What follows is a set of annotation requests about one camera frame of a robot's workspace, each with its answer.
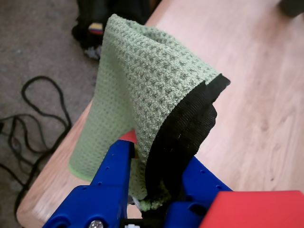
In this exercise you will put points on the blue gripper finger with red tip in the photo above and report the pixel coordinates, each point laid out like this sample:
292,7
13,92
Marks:
107,190
202,185

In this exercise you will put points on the green cloth with black trim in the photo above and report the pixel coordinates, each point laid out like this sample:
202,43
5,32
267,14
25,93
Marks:
147,83

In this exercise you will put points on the black backpack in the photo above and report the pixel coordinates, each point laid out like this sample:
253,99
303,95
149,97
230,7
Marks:
95,14

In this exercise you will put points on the red wrist camera mount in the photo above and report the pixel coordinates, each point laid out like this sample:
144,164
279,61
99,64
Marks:
256,211

